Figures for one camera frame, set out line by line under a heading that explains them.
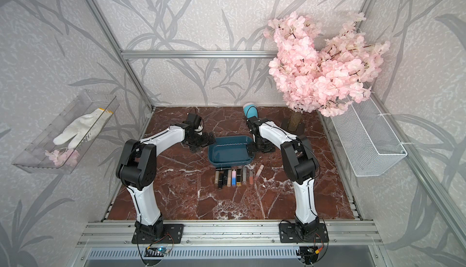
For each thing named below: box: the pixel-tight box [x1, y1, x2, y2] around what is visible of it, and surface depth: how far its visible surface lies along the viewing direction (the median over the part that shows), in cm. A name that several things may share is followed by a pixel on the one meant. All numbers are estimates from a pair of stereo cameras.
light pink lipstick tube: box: [254, 163, 265, 178], surface depth 93 cm
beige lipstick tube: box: [214, 170, 220, 185], surface depth 90 cm
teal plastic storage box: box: [208, 135, 254, 169], surface depth 104 cm
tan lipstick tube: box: [226, 169, 232, 187], surface depth 90 cm
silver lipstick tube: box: [242, 166, 247, 183], surface depth 91 cm
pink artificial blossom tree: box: [263, 12, 391, 132], surface depth 66 cm
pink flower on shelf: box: [44, 148, 81, 167], surface depth 60 cm
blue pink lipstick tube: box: [231, 168, 238, 187], surface depth 90 cm
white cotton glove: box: [52, 108, 114, 149], surface depth 68 cm
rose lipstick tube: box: [248, 169, 254, 186], surface depth 90 cm
